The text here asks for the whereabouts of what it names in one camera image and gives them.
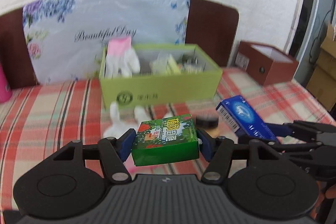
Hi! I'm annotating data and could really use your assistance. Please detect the green printed small box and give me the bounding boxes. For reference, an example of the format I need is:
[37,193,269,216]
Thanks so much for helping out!
[131,114,199,166]

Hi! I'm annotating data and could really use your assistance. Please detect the gold rectangular box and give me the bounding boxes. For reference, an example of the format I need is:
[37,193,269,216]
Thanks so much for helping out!
[206,126,221,138]

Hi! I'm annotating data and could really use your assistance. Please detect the pink thermos bottle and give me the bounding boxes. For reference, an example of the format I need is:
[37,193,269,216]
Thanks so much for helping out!
[0,65,13,103]

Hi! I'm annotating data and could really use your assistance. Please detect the blue medicine box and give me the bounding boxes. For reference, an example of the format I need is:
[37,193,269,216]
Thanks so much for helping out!
[216,95,278,143]

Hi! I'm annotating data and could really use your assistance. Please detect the floral Beautiful Day plastic bag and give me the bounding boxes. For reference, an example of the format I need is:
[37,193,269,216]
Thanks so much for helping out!
[22,0,190,85]

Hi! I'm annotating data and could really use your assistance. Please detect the brown open cardboard box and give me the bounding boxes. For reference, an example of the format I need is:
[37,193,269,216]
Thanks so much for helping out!
[235,41,298,86]

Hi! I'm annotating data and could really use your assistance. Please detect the white pink glove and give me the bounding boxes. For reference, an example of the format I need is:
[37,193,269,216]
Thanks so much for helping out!
[105,36,141,79]
[102,101,148,175]

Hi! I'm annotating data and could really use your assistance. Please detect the dark brown headboard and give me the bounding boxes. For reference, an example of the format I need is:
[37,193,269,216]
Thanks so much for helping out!
[1,0,239,89]

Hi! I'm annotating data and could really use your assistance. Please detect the black tape roll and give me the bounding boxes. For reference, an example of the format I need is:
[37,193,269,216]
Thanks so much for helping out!
[195,115,219,129]

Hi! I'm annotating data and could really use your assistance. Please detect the stacked cardboard boxes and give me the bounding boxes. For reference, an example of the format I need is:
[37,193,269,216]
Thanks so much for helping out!
[306,24,336,111]

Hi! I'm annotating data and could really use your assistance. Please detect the green open shoe box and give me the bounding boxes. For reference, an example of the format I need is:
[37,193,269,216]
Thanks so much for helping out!
[99,44,223,109]

